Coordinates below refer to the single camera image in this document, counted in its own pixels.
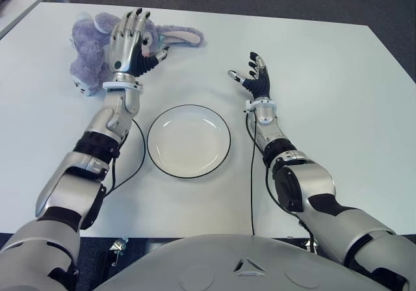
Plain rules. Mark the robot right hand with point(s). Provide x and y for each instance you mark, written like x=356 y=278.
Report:
x=260 y=84

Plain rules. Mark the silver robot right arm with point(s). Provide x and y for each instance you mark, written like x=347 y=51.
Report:
x=312 y=180

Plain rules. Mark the purple plush bunny doll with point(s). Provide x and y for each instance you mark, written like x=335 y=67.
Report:
x=87 y=50

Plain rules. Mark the white plate black rim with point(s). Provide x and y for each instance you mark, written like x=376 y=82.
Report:
x=188 y=141

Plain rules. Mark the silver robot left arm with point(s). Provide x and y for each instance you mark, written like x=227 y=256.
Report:
x=65 y=187

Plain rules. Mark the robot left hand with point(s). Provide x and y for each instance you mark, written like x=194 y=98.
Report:
x=125 y=47

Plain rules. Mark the metal table clamp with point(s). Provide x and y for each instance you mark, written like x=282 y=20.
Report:
x=118 y=245
x=311 y=246

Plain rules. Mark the grey robot torso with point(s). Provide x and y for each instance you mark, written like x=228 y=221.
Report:
x=227 y=271

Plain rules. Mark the white side table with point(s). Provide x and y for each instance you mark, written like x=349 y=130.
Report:
x=26 y=2

